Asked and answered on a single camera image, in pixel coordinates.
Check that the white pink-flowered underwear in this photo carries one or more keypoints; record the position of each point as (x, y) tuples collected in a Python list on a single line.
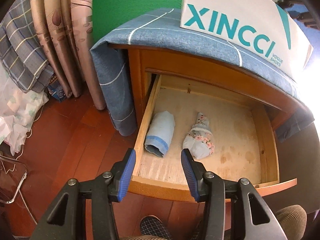
[(197, 145)]

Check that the light blue underwear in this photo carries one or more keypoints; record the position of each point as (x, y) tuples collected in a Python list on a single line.
[(160, 130)]

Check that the person's right leg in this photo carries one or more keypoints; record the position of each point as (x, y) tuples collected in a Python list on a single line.
[(290, 217)]

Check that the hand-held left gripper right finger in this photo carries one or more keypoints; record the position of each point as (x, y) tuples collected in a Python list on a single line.
[(188, 177)]

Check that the grey plaid cloth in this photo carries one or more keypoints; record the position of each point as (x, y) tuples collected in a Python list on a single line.
[(22, 55)]

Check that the white floral sheet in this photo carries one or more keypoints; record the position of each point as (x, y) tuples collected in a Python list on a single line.
[(22, 110)]

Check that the wooden drawer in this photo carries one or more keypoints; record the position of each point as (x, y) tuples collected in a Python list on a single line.
[(237, 135)]

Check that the white shoe box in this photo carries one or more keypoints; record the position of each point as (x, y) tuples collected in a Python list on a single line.
[(225, 0)]

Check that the blue packet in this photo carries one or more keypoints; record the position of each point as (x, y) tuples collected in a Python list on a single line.
[(56, 90)]

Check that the wooden nightstand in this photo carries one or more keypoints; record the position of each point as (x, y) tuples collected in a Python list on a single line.
[(200, 62)]

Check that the person's leg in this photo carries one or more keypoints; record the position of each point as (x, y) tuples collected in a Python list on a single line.
[(290, 217), (140, 238)]

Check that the blue checked cloth cover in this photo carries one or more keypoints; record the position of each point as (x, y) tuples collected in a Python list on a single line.
[(155, 30)]

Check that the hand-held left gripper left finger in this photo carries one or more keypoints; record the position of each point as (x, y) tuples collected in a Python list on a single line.
[(127, 175)]

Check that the person's left leg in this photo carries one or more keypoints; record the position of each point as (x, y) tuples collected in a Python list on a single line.
[(140, 238)]

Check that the beige leaf-print curtain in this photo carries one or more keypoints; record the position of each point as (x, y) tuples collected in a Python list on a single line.
[(62, 42)]

